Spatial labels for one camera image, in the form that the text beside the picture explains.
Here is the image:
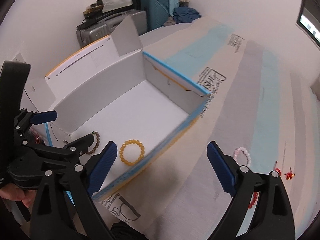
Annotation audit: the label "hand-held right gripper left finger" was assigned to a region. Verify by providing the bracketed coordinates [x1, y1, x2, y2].
[29, 141, 118, 240]

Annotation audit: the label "brown bead bracelet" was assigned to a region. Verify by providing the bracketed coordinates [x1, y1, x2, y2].
[86, 131, 101, 155]

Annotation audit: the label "pink bead bracelet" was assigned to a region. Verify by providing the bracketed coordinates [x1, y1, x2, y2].
[234, 147, 252, 167]

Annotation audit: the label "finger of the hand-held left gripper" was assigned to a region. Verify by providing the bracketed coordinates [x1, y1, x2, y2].
[62, 133, 97, 159]
[15, 108, 58, 130]

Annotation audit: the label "small brown gadgets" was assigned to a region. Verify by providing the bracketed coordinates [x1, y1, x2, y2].
[84, 0, 104, 15]

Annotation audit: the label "light blue cloth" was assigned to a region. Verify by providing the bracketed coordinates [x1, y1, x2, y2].
[167, 0, 180, 18]

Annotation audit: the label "striped printed bedsheet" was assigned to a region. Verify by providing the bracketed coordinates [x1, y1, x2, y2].
[90, 14, 320, 240]

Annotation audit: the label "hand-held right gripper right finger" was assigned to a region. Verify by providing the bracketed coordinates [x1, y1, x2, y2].
[207, 141, 297, 240]

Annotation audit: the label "window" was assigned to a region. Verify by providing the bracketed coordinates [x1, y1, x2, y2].
[296, 5, 320, 45]

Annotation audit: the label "grey suitcase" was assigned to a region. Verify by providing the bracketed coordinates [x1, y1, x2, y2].
[76, 9, 148, 48]

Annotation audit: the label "person's left hand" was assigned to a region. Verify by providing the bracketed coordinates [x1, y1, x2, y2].
[0, 182, 38, 208]

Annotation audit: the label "red cord bracelet gold tube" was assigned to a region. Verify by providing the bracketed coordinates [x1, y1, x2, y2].
[248, 192, 260, 210]

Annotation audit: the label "yellow bead bracelet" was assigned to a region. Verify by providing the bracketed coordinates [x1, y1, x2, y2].
[119, 139, 145, 167]

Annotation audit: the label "pile of blue clothes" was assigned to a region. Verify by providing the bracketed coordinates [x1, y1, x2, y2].
[164, 6, 202, 27]

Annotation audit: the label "black flat object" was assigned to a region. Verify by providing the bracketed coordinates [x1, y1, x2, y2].
[79, 6, 133, 29]

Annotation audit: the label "red cord bracelet gold charm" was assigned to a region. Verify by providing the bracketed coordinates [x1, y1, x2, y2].
[274, 160, 297, 180]

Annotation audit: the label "teal suitcase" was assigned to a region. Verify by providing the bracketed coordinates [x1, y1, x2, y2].
[140, 0, 180, 32]

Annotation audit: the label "white yellow cardboard box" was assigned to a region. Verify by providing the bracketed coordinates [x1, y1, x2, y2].
[24, 14, 212, 205]

